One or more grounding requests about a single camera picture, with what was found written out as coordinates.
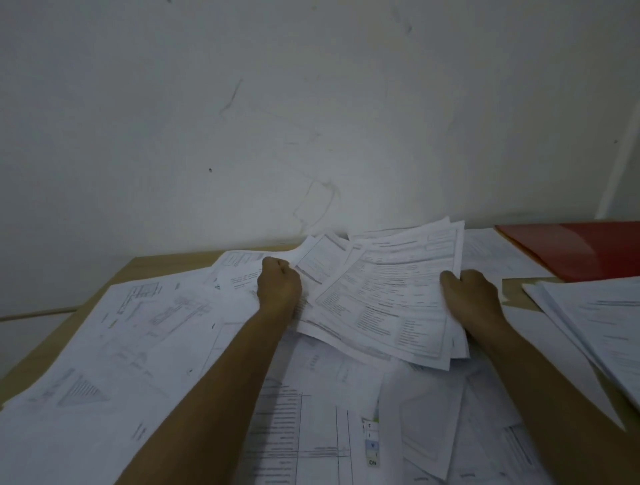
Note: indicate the person's right hand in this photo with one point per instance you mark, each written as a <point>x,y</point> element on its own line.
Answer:
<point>475,300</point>

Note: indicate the person's left hand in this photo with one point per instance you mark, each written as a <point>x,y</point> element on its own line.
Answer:
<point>279,291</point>

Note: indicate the person's left fingers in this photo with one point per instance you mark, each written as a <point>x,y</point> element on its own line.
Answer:
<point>278,266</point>

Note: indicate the person's right thumb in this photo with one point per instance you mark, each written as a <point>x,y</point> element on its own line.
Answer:
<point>451,284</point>

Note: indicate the bundle of printed forms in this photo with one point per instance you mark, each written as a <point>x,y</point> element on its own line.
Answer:
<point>385,300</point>

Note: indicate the person's right forearm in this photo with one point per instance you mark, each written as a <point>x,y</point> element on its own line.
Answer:
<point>555,399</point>

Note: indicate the person's left forearm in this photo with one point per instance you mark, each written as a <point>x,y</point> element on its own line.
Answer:
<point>220,399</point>

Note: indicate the red plastic folder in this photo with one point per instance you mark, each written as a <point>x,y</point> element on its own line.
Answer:
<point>575,247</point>

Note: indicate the pile of scattered printed sheets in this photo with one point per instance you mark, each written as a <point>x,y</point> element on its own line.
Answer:
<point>350,399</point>

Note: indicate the neat stack of white documents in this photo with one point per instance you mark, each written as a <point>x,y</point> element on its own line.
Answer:
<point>600,325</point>

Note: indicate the large technical drawing sheet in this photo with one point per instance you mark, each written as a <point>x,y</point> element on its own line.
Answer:
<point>115,359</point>

